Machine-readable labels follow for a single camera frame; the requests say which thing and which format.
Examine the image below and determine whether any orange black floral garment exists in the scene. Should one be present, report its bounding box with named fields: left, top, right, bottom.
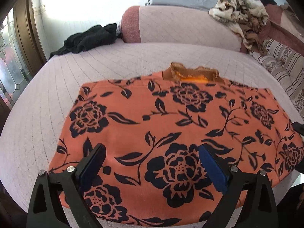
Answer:
left=49, top=72, right=303, bottom=226

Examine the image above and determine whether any striped floral blanket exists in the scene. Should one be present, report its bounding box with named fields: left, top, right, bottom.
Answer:
left=248, top=38, right=303, bottom=119

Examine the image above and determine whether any pink quilted bed cover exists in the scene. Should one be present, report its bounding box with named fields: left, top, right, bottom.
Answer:
left=1, top=40, right=301, bottom=211

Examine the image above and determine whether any dark red blanket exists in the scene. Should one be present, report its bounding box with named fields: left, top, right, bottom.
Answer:
left=260, top=4, right=303, bottom=55

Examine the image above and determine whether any beige garment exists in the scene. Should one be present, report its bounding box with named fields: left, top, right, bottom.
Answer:
left=280, top=3, right=303, bottom=28

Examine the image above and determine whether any cream brown patterned garment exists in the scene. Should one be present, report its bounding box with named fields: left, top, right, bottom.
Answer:
left=208, top=0, right=269, bottom=56

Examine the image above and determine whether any pink cylindrical bolster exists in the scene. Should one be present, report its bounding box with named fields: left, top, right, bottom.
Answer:
left=121, top=5, right=247, bottom=53

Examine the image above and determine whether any wooden glass door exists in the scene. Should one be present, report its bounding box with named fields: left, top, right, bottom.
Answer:
left=1, top=0, right=47, bottom=127

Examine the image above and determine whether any black crumpled garment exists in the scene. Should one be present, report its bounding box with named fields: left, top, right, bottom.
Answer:
left=49, top=23, right=118, bottom=59

